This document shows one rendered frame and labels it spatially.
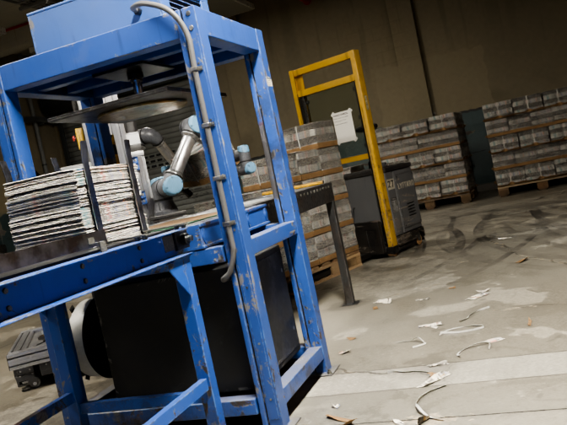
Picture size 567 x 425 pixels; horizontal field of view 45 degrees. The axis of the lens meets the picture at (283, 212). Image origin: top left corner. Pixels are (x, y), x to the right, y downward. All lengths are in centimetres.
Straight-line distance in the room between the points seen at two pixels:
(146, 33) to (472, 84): 924
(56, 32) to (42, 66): 18
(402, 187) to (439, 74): 533
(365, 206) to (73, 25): 398
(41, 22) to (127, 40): 48
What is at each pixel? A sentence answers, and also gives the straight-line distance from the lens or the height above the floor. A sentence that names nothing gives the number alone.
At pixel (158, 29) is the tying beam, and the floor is 150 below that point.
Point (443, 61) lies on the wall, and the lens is 1152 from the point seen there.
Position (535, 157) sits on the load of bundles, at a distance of 975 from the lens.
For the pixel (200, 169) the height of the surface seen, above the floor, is 106.
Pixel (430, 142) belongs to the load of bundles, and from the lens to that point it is 986.
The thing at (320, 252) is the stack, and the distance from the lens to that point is 549.
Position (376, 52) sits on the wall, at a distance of 1170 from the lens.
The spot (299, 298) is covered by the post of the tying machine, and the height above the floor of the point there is 36.
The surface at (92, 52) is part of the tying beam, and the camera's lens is 268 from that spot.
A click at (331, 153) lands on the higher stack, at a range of 579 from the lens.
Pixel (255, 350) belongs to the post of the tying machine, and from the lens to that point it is 249.
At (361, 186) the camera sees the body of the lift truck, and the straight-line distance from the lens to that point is 628.
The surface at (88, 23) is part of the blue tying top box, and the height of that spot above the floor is 164.
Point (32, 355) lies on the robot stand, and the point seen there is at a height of 20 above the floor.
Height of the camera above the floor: 90
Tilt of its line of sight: 3 degrees down
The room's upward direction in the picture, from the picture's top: 12 degrees counter-clockwise
